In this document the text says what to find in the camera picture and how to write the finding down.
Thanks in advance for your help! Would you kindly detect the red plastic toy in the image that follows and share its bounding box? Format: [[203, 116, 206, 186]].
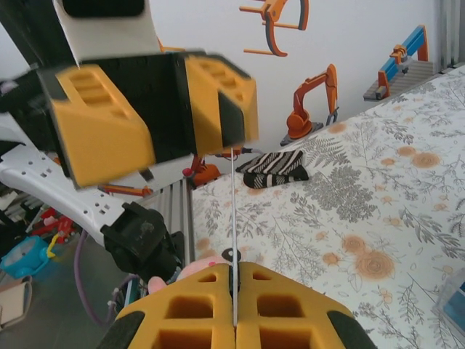
[[34, 206, 79, 252]]

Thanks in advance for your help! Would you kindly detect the dark blue VIP card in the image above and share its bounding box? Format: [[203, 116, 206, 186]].
[[229, 145, 241, 326]]

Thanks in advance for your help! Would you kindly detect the pink plush polka-dot dress toy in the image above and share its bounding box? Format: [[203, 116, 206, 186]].
[[147, 249, 236, 296]]

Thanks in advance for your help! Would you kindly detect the floral table mat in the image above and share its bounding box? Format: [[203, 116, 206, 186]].
[[191, 65, 465, 349]]

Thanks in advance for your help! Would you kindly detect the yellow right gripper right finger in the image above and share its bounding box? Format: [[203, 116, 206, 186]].
[[235, 260, 373, 349]]

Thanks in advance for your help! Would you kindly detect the black white striped sock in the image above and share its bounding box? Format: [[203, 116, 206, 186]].
[[235, 150, 310, 190]]

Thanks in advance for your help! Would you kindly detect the blue patterned card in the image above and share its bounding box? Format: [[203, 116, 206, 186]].
[[447, 286, 465, 330]]

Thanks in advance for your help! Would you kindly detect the wide aluminium base rail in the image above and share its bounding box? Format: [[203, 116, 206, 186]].
[[152, 177, 196, 263]]

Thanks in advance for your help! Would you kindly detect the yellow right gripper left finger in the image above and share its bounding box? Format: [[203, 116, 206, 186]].
[[97, 263, 238, 349]]

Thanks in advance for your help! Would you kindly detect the blue toy clock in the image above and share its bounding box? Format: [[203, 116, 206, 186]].
[[0, 235, 52, 281]]

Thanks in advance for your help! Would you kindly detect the orange claw gripper wall sticker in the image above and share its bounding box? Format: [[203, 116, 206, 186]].
[[238, 0, 310, 58]]

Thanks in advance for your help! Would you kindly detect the blue orange gantry wall sticker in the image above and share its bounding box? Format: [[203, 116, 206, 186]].
[[364, 24, 436, 102]]

